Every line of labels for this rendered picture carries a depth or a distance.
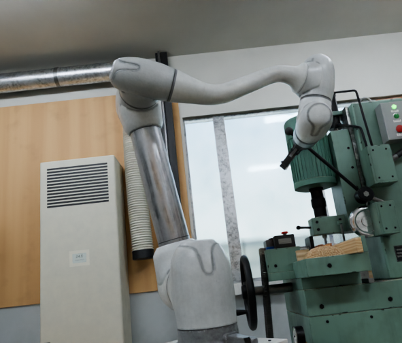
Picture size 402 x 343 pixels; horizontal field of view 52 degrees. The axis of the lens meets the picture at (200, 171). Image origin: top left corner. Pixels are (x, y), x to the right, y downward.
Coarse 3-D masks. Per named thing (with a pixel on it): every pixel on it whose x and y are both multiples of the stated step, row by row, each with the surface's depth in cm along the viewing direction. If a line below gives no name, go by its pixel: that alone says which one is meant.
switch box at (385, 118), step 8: (384, 104) 166; (392, 104) 166; (400, 104) 166; (376, 112) 170; (384, 112) 165; (392, 112) 165; (400, 112) 165; (384, 120) 164; (392, 120) 164; (384, 128) 164; (392, 128) 163; (384, 136) 165; (392, 136) 162; (400, 136) 162
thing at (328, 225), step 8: (328, 216) 168; (336, 216) 168; (344, 216) 168; (312, 224) 168; (320, 224) 167; (328, 224) 167; (336, 224) 167; (344, 224) 167; (312, 232) 168; (320, 232) 166; (328, 232) 166; (336, 232) 166; (344, 232) 169
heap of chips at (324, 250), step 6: (318, 246) 141; (324, 246) 140; (330, 246) 140; (312, 252) 138; (318, 252) 138; (324, 252) 138; (330, 252) 138; (336, 252) 138; (342, 252) 138; (306, 258) 139
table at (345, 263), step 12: (360, 252) 136; (300, 264) 145; (312, 264) 136; (324, 264) 136; (336, 264) 135; (348, 264) 135; (360, 264) 135; (276, 276) 155; (288, 276) 155; (300, 276) 147; (312, 276) 135
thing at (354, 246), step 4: (352, 240) 134; (356, 240) 132; (360, 240) 132; (340, 244) 147; (344, 244) 143; (348, 244) 139; (352, 244) 135; (356, 244) 132; (360, 244) 132; (344, 248) 143; (348, 248) 139; (352, 248) 135; (356, 248) 131; (360, 248) 131; (348, 252) 139; (352, 252) 135; (356, 252) 135
